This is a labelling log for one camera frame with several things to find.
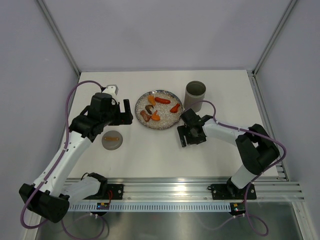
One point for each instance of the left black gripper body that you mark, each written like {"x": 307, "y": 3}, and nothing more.
{"x": 115, "y": 116}

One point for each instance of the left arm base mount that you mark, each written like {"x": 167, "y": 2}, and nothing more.
{"x": 110, "y": 191}

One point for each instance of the grey round lid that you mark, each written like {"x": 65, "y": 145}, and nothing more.
{"x": 112, "y": 140}

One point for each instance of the plate with rice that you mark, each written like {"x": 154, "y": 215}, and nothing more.
{"x": 167, "y": 119}

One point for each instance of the brown meat piece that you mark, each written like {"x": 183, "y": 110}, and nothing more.
{"x": 146, "y": 117}

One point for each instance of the orange food piece top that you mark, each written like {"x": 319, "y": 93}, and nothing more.
{"x": 151, "y": 100}

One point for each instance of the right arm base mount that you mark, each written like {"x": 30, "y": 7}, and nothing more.
{"x": 222, "y": 191}

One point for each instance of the white slotted cable duct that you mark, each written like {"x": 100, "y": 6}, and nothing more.
{"x": 156, "y": 207}

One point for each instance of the aluminium mounting rail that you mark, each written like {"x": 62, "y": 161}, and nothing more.
{"x": 195, "y": 189}

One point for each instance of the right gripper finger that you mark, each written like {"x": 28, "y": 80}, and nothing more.
{"x": 183, "y": 143}
{"x": 182, "y": 133}

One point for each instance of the orange carrot piece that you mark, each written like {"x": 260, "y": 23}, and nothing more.
{"x": 155, "y": 116}

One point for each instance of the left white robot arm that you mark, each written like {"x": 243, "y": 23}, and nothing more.
{"x": 47, "y": 196}

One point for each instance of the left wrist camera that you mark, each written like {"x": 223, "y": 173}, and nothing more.
{"x": 111, "y": 90}

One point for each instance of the brown mushroom piece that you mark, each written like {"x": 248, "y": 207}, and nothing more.
{"x": 149, "y": 108}

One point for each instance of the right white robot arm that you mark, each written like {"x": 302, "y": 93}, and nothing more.
{"x": 257, "y": 151}

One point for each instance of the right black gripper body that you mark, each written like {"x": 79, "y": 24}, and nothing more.
{"x": 191, "y": 138}

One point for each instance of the grey cylindrical container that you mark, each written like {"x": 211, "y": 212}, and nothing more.
{"x": 194, "y": 95}

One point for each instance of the red octopus sausage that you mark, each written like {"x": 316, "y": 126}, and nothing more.
{"x": 175, "y": 108}

